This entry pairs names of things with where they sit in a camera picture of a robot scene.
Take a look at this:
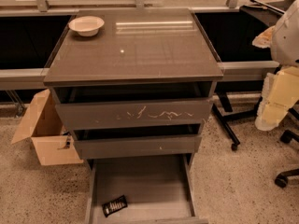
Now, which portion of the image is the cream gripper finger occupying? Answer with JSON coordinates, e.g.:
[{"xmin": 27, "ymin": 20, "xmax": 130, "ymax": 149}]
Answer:
[
  {"xmin": 255, "ymin": 66, "xmax": 299, "ymax": 131},
  {"xmin": 252, "ymin": 26, "xmax": 275, "ymax": 49}
]

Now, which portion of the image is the black rxbar chocolate wrapper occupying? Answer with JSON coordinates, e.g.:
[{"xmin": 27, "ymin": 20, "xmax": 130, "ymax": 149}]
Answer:
[{"xmin": 102, "ymin": 195, "xmax": 128, "ymax": 217}]

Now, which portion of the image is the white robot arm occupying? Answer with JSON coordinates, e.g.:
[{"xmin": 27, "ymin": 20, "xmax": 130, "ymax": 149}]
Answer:
[{"xmin": 252, "ymin": 0, "xmax": 299, "ymax": 131}]

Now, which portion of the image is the grey top drawer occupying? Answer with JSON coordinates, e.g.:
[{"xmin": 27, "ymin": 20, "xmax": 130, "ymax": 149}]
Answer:
[{"xmin": 56, "ymin": 99, "xmax": 212, "ymax": 130}]

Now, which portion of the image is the grey drawer cabinet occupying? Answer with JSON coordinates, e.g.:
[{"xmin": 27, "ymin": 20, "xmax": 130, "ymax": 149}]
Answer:
[{"xmin": 42, "ymin": 7, "xmax": 224, "ymax": 224}]

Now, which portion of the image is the grey open bottom drawer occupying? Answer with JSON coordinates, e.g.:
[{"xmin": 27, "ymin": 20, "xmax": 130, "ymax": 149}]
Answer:
[{"xmin": 84, "ymin": 155, "xmax": 208, "ymax": 224}]

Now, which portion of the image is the grey middle drawer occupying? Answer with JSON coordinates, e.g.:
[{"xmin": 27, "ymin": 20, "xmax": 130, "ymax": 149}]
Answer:
[{"xmin": 74, "ymin": 135, "xmax": 202, "ymax": 160}]

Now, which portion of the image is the black rolling stand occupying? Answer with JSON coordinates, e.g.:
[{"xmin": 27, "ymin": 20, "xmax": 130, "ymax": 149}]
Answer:
[{"xmin": 211, "ymin": 0, "xmax": 299, "ymax": 152}]

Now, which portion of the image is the black office chair base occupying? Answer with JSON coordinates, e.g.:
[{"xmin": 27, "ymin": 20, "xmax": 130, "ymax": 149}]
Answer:
[{"xmin": 274, "ymin": 107, "xmax": 299, "ymax": 189}]

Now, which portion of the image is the white bowl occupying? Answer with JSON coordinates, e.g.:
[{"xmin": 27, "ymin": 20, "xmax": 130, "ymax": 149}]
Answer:
[{"xmin": 68, "ymin": 16, "xmax": 105, "ymax": 37}]

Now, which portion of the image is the open cardboard box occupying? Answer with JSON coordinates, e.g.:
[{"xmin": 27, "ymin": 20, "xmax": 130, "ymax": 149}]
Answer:
[{"xmin": 11, "ymin": 90, "xmax": 83, "ymax": 166}]

